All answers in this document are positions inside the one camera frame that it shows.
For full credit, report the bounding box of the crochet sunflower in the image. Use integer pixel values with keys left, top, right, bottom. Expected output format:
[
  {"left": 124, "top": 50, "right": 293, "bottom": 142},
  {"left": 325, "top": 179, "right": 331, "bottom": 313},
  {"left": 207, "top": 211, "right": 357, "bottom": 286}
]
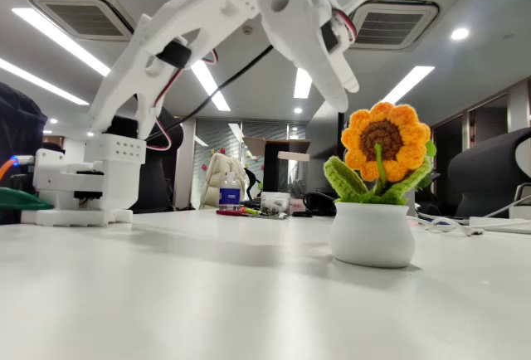
[{"left": 323, "top": 101, "right": 437, "bottom": 269}]

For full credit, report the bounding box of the grey partition panel black edge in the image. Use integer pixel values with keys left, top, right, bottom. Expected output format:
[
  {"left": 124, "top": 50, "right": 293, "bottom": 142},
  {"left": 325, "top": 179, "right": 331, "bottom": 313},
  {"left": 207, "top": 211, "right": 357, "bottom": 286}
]
[{"left": 309, "top": 98, "right": 346, "bottom": 160}]

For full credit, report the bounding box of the black bag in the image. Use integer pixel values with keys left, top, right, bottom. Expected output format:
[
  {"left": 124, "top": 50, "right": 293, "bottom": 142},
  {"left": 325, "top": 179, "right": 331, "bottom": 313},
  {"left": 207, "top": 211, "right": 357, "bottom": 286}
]
[{"left": 302, "top": 192, "right": 338, "bottom": 217}]

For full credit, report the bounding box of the clear plastic container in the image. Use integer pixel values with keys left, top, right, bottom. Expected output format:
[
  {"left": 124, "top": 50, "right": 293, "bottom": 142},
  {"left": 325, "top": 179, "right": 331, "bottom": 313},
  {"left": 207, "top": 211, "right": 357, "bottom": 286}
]
[{"left": 260, "top": 192, "right": 291, "bottom": 216}]

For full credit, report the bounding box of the cream padded jacket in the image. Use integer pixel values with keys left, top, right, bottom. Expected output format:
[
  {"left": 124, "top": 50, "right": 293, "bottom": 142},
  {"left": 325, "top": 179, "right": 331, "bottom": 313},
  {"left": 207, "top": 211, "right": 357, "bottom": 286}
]
[{"left": 200, "top": 153, "right": 250, "bottom": 211}]

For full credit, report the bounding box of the clear water bottle blue label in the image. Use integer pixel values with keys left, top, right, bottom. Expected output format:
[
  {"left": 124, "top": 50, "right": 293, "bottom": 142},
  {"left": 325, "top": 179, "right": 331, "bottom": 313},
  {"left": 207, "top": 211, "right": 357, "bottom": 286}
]
[{"left": 218, "top": 171, "right": 242, "bottom": 212}]

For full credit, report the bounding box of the black office chair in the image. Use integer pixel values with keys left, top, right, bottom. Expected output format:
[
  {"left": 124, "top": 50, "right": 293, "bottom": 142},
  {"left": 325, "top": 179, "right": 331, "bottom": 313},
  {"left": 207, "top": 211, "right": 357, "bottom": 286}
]
[{"left": 105, "top": 105, "right": 185, "bottom": 214}]

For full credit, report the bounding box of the black bulky jacket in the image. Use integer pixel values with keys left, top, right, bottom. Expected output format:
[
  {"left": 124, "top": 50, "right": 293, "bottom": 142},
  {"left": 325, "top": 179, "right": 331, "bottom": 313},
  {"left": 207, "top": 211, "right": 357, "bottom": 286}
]
[{"left": 0, "top": 81, "right": 49, "bottom": 178}]

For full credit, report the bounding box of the green plastic clamp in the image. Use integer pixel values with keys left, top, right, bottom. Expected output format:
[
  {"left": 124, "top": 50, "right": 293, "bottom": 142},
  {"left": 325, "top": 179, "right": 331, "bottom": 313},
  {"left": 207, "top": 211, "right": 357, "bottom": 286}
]
[{"left": 0, "top": 187, "right": 54, "bottom": 212}]

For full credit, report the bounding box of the black mesh chair white frame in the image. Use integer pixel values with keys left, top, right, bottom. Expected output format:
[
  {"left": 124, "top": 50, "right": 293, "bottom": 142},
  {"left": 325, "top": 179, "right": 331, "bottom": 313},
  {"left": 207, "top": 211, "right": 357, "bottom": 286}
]
[{"left": 446, "top": 126, "right": 531, "bottom": 218}]

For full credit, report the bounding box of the thin white cable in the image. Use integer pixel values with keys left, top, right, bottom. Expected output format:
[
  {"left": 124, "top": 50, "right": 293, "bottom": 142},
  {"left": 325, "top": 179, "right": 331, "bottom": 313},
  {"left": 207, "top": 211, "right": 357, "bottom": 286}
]
[{"left": 408, "top": 214, "right": 486, "bottom": 237}]

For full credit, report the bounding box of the orange cable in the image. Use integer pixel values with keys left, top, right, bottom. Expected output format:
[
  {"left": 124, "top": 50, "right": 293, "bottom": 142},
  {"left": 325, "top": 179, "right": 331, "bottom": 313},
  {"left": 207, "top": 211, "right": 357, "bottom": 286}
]
[{"left": 0, "top": 156, "right": 20, "bottom": 181}]

